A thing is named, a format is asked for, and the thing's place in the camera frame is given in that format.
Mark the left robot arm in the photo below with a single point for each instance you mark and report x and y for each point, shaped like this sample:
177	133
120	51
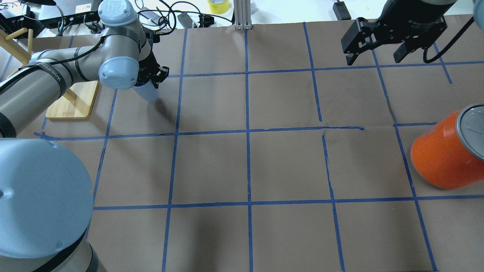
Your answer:
47	194

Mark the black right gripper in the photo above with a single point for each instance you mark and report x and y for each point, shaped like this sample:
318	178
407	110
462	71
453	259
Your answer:
410	22

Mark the black power adapter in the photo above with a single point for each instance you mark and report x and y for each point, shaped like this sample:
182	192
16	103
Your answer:
341	11

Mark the light blue cup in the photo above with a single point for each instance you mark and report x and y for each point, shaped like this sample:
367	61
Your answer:
147	91

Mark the wooden cup stand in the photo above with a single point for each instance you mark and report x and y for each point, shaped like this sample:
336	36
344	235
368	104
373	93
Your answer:
79	98

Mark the aluminium frame post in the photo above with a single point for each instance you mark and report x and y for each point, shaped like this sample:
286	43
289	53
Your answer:
242	15

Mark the yellow tape roll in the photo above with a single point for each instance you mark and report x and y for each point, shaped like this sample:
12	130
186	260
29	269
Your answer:
219	6

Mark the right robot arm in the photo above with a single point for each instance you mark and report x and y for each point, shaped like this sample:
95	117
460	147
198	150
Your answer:
478	18

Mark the orange can with grey lid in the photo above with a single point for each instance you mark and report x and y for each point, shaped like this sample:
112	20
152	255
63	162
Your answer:
450	155

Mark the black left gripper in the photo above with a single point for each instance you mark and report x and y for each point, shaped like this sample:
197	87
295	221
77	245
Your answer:
150	68

